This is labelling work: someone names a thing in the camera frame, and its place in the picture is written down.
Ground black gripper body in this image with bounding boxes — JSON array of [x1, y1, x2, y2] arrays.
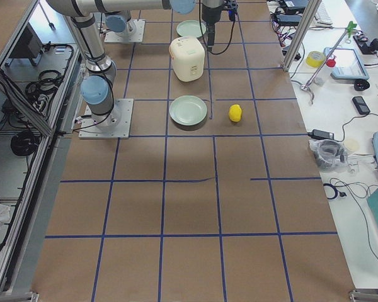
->
[[202, 0, 223, 25]]

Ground white rice cooker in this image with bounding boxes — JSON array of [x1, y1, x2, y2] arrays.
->
[[169, 36, 205, 82]]

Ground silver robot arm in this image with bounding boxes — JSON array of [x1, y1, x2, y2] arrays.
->
[[105, 10, 137, 37], [48, 0, 238, 89]]

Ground far pale green plate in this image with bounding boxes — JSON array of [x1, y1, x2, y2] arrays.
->
[[176, 20, 207, 38]]

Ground pale green plate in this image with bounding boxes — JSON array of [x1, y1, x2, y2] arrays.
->
[[176, 20, 207, 38], [169, 95, 207, 126]]

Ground near pale green plate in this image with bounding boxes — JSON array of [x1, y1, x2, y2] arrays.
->
[[169, 95, 207, 126]]

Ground yellow lemon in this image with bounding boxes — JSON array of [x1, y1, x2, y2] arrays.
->
[[228, 104, 243, 123]]

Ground yellow tape roll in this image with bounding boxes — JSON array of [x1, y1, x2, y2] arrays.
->
[[306, 51, 326, 68]]

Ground metal rod stand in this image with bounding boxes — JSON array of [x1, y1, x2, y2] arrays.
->
[[300, 21, 357, 104]]

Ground red cap spray bottle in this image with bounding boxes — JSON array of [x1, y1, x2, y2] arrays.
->
[[314, 57, 336, 86]]

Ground blue teach pendant tablet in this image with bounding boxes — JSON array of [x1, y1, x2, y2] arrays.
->
[[331, 48, 369, 81]]

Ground black power adapter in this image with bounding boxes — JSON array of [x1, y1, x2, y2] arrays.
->
[[307, 129, 335, 140]]

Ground black phone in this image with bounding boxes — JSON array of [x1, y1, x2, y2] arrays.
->
[[352, 96, 370, 115]]

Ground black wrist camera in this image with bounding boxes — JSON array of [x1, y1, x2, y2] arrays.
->
[[223, 0, 238, 14]]

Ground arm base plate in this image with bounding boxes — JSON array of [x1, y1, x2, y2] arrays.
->
[[78, 99, 134, 139], [105, 16, 146, 43]]

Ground aluminium frame post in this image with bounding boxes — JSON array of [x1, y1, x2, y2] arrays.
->
[[282, 0, 321, 72]]

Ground bagged black cable coil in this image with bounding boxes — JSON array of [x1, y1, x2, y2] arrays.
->
[[308, 139, 353, 173]]

